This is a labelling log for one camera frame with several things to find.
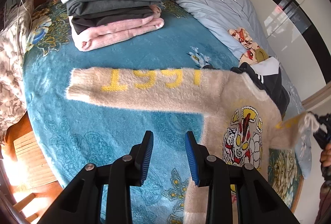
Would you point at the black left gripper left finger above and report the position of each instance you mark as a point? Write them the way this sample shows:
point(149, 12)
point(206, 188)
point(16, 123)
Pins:
point(81, 200)

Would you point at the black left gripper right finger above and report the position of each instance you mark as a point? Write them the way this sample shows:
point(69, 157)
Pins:
point(257, 201)

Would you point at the beige fuzzy knit sweater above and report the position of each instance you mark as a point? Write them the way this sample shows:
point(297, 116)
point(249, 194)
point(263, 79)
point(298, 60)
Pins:
point(172, 90)

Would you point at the person's right hand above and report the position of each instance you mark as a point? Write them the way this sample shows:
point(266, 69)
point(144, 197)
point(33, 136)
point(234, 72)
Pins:
point(325, 159)

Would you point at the wooden bedside stool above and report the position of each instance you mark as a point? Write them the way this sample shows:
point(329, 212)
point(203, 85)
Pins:
point(32, 185)

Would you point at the teal floral bed blanket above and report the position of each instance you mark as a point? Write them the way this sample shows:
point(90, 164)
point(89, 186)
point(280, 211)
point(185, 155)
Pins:
point(74, 133)

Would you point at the black and white jacket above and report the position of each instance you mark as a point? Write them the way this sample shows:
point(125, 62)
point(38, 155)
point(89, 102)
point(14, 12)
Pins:
point(267, 76)

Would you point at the cartoon print cream garment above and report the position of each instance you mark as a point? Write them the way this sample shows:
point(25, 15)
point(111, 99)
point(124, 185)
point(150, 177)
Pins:
point(254, 54)

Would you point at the grey floral pillow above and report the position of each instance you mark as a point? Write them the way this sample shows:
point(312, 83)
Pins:
point(13, 47)

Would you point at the pink folded garment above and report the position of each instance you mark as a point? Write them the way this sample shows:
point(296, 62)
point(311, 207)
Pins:
point(114, 32)

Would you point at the light blue floral quilt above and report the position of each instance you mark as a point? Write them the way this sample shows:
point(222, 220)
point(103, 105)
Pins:
point(219, 12)

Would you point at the dark grey folded garment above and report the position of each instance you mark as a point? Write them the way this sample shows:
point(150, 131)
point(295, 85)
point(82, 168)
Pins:
point(94, 13)

